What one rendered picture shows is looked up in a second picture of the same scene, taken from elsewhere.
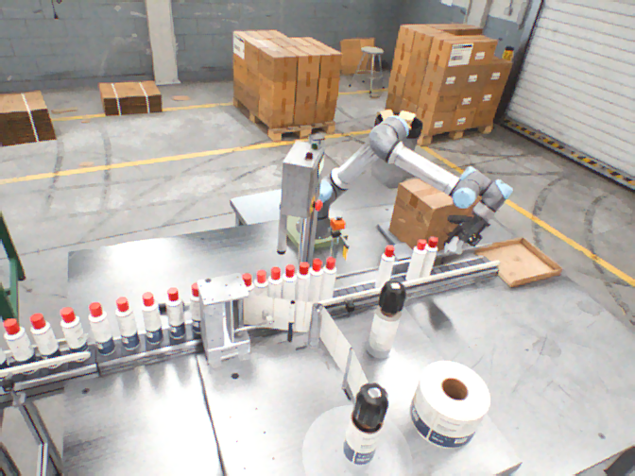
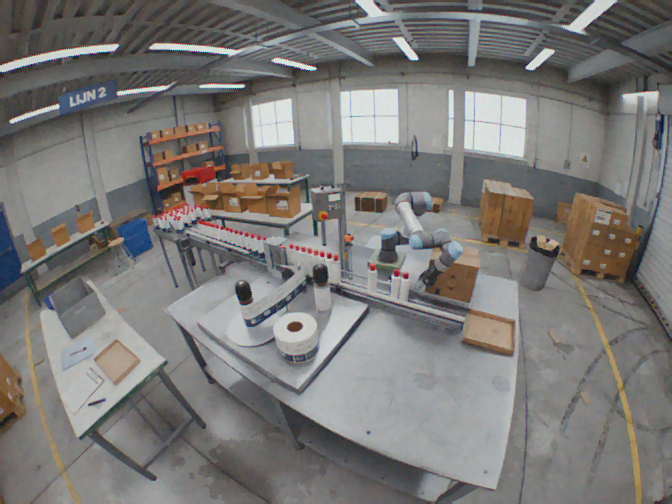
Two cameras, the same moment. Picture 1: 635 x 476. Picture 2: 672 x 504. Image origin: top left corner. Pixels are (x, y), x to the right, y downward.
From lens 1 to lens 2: 1.44 m
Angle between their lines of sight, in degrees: 51
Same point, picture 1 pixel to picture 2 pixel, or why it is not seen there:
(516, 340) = (411, 364)
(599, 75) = not seen: outside the picture
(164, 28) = (458, 176)
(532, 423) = (342, 394)
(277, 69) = (491, 198)
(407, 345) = (338, 318)
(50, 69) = (403, 187)
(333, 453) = not seen: hidden behind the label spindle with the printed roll
